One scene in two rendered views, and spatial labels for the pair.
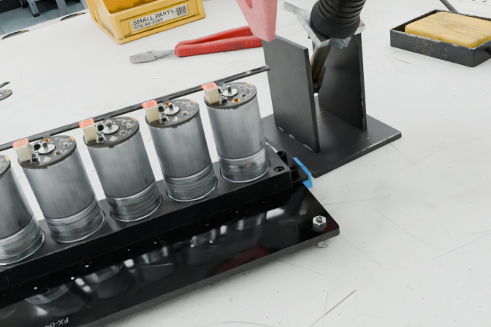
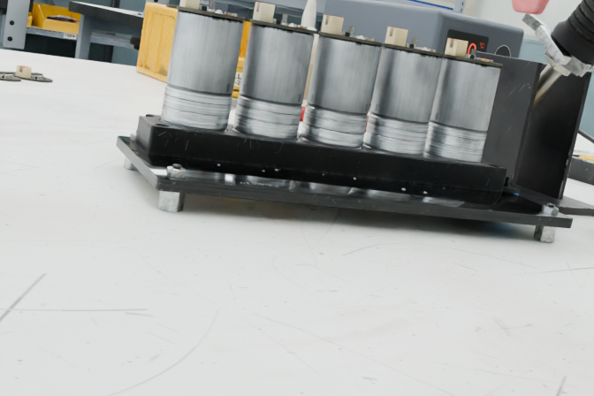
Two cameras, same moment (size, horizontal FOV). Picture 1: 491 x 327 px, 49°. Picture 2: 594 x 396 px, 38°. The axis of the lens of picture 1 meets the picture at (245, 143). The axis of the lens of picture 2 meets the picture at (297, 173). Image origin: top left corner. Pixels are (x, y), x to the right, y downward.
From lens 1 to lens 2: 0.20 m
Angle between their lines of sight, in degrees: 22
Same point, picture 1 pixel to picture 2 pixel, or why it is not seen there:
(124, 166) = (359, 73)
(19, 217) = (230, 80)
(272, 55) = not seen: hidden behind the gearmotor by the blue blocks
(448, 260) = not seen: outside the picture
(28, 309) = (220, 171)
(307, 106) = (518, 133)
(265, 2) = not seen: outside the picture
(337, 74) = (539, 130)
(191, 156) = (422, 99)
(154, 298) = (378, 201)
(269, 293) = (497, 247)
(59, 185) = (292, 60)
